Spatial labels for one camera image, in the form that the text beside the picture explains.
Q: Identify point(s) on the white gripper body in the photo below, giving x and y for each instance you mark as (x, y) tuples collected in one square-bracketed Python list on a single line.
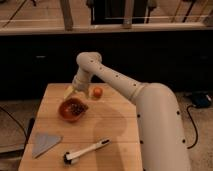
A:
[(81, 83)]

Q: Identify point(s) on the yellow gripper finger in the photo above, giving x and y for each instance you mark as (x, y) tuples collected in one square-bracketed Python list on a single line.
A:
[(69, 91)]

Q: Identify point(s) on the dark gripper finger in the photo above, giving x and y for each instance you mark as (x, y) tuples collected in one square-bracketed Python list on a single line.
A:
[(87, 95)]

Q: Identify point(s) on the dark grapes bunch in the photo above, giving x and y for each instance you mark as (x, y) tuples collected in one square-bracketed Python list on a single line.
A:
[(76, 109)]

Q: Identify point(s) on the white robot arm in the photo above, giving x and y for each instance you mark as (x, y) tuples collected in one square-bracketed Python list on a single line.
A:
[(160, 124)]

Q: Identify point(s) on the red bowl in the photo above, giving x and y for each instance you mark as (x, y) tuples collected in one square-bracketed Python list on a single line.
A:
[(64, 110)]

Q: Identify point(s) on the grey triangular cloth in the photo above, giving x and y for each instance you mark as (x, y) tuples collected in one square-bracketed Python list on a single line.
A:
[(44, 142)]

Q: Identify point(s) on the white dish brush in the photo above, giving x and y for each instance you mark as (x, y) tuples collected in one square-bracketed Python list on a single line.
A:
[(72, 157)]

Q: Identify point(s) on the blue black device on floor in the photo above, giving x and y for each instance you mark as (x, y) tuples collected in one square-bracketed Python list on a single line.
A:
[(201, 100)]

